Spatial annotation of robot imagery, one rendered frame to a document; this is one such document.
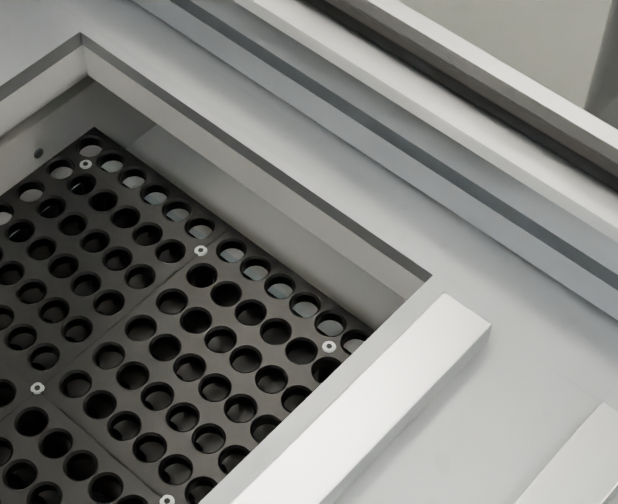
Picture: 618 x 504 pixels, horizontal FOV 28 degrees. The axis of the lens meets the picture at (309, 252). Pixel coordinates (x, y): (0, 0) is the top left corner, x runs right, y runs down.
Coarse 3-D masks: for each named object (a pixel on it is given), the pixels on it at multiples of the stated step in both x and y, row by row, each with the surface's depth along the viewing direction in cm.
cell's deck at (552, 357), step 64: (0, 0) 57; (64, 0) 57; (128, 0) 57; (0, 64) 55; (64, 64) 56; (128, 64) 55; (192, 64) 55; (0, 128) 55; (192, 128) 54; (256, 128) 52; (320, 128) 52; (256, 192) 54; (320, 192) 50; (384, 192) 50; (384, 256) 50; (448, 256) 48; (512, 256) 48; (512, 320) 47; (576, 320) 47; (448, 384) 45; (512, 384) 45; (576, 384) 45; (256, 448) 43; (448, 448) 43; (512, 448) 43
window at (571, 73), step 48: (336, 0) 50; (384, 0) 47; (432, 0) 46; (480, 0) 44; (528, 0) 42; (576, 0) 41; (432, 48) 47; (480, 48) 45; (528, 48) 44; (576, 48) 42; (528, 96) 45; (576, 96) 43; (576, 144) 45
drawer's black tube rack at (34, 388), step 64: (64, 192) 56; (0, 256) 58; (64, 256) 54; (128, 256) 54; (192, 256) 54; (0, 320) 55; (64, 320) 52; (128, 320) 52; (192, 320) 55; (256, 320) 56; (0, 384) 50; (64, 384) 51; (128, 384) 53; (192, 384) 50; (256, 384) 50; (320, 384) 50; (0, 448) 52; (64, 448) 52; (128, 448) 48; (192, 448) 48
